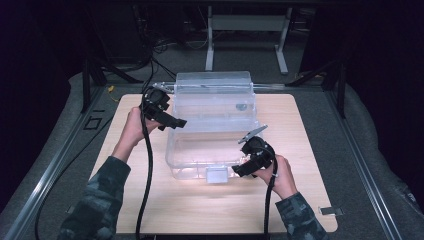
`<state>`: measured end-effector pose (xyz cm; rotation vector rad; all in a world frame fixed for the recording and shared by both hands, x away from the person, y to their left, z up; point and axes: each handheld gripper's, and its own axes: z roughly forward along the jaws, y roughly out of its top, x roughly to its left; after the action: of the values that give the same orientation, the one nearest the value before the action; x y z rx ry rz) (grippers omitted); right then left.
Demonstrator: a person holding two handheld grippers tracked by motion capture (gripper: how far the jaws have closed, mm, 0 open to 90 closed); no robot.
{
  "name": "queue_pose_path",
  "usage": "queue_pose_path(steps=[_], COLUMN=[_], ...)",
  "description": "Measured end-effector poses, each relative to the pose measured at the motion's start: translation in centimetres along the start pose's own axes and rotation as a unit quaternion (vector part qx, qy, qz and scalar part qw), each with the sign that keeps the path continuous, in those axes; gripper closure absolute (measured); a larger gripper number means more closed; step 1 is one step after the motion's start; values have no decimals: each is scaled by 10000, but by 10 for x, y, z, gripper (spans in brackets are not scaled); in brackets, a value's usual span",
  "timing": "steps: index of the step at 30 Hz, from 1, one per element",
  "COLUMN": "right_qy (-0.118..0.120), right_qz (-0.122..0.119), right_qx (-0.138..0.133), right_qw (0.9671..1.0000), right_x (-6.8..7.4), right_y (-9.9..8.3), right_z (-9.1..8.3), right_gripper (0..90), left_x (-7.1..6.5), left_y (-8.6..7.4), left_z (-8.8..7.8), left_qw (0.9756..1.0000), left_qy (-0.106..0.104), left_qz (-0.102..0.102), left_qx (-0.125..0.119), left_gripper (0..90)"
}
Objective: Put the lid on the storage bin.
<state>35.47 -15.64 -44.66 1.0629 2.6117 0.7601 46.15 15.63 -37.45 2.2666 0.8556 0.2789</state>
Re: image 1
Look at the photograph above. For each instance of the person's right hand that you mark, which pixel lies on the person's right hand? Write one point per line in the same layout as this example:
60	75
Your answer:
283	180

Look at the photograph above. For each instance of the short aluminium cross rail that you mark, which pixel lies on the short aluminium cross rail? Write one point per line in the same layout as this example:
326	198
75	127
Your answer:
270	86

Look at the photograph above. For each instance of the black metal stand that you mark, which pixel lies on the black metal stand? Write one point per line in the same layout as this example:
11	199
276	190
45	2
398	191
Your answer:
86	86
340	93

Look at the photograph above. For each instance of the grey metal table frame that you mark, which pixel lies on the grey metal table frame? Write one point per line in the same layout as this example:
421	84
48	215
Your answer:
246	23

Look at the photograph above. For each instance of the person's left hand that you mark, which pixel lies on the person's left hand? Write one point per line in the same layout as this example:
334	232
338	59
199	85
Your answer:
133	130

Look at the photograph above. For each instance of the clear plastic tiered storage box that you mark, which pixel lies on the clear plastic tiered storage box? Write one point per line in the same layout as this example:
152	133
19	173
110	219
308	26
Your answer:
206	146

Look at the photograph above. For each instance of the long aluminium floor rail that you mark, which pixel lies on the long aluminium floor rail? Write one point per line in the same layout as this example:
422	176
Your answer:
378	198
31	200

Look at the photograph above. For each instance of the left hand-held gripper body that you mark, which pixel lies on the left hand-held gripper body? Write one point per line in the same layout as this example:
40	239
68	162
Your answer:
156	100

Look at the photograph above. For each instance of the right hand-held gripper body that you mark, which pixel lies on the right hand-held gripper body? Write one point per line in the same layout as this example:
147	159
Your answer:
261	151

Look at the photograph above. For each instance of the small yellow tag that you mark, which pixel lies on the small yellow tag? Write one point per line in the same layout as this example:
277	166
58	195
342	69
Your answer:
111	88

